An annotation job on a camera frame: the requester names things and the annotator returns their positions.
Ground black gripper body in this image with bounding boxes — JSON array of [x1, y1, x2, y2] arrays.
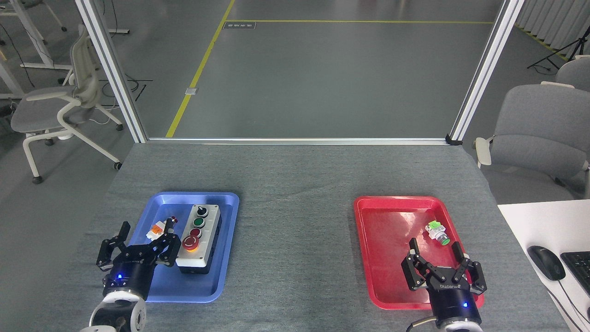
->
[[426, 279, 483, 324], [102, 248, 157, 301]]

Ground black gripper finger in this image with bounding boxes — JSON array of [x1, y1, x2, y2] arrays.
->
[[401, 237, 437, 291], [451, 242, 488, 295], [133, 217, 182, 267], [96, 221, 131, 273]]

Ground grey control box with buttons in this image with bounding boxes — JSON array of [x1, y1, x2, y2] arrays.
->
[[176, 203, 223, 275]]

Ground red plastic tray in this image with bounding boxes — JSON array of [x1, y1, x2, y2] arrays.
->
[[354, 196, 485, 310]]

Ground blue plastic tray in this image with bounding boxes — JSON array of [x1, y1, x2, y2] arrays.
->
[[109, 192, 240, 303]]

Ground black computer mouse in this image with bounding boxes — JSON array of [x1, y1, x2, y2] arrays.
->
[[527, 245, 566, 281]]

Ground white desk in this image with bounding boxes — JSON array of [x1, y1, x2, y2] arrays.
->
[[497, 199, 590, 332]]

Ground black keyboard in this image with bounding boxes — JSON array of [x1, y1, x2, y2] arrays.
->
[[560, 251, 590, 296]]

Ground grey felt table cloth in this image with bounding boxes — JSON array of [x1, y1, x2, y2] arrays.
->
[[37, 142, 570, 332]]

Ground grey upholstered chair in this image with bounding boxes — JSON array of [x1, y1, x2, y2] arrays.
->
[[475, 81, 590, 203], [555, 55, 590, 93]]

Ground white grey office chair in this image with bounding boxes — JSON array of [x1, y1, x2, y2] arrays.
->
[[10, 24, 124, 185]]

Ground black tripod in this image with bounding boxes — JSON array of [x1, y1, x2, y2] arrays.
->
[[527, 25, 590, 72]]

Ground white curtain panels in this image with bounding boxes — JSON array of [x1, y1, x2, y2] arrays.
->
[[515, 0, 590, 58]]

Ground red push button switch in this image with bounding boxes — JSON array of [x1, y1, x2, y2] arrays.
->
[[146, 216, 178, 241]]

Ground green push button switch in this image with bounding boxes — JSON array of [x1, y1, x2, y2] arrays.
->
[[425, 220, 451, 246]]

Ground black mouse cable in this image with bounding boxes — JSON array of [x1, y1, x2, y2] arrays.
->
[[546, 278, 590, 326]]

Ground black floor cables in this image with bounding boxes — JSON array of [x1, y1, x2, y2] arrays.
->
[[99, 76, 153, 103]]

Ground silver aluminium rail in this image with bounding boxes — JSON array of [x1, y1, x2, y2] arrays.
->
[[147, 137, 450, 146]]

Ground silver aluminium post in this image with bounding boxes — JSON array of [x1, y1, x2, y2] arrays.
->
[[448, 0, 526, 143], [75, 0, 148, 143]]

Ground white desk frame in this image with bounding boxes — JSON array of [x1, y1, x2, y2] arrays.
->
[[0, 0, 74, 100]]

